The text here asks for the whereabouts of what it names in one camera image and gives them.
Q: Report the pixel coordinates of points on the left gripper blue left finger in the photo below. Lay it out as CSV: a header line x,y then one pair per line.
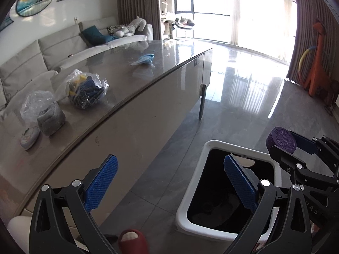
x,y
49,232

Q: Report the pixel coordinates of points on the clear bag of blue yellow items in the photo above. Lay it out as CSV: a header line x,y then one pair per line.
x,y
84,89

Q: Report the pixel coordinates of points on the red slipper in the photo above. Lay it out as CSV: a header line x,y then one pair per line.
x,y
132,241

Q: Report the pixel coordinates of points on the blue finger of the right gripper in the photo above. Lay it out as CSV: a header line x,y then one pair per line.
x,y
286,160
310,146

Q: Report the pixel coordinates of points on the floral pillow right sofa end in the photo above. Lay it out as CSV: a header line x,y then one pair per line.
x,y
113,28

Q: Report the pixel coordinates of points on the orange giraffe toy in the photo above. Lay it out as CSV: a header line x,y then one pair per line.
x,y
318,82

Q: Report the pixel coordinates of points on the clear plastic bag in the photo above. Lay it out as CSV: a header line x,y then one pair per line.
x,y
34,103

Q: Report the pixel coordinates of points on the white chair with clutter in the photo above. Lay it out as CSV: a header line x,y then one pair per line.
x,y
171,24

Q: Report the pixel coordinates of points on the grey sectional sofa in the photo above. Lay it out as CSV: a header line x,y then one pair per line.
x,y
59,51

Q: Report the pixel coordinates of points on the grey curtain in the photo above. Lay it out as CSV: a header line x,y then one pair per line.
x,y
146,9

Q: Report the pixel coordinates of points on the left blue wall panel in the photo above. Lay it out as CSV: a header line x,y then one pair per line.
x,y
6,22

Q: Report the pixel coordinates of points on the sheer white curtain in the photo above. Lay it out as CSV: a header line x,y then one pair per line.
x,y
265,26

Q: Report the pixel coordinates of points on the round cartoon tin lid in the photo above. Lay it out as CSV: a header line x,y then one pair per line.
x,y
29,137

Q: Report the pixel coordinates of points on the small blue wrapper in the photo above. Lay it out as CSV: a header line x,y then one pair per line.
x,y
146,59

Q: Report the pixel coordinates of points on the white plush toy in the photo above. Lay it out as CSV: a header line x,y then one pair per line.
x,y
129,30

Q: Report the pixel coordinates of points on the purple round lid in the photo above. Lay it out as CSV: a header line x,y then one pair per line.
x,y
282,138

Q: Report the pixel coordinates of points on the brown right curtain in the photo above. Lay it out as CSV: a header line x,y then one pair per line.
x,y
308,13

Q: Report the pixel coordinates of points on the teal cushion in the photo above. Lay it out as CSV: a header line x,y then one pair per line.
x,y
95,37

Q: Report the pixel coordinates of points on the grey stone coffee table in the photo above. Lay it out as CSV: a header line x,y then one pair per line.
x,y
142,109

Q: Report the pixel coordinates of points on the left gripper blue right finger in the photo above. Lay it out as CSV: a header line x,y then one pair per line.
x,y
291,232

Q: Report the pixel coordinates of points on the grey fabric pouch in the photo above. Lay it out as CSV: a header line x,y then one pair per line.
x,y
51,119

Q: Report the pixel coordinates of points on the white trash bin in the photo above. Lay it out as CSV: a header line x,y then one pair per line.
x,y
210,207

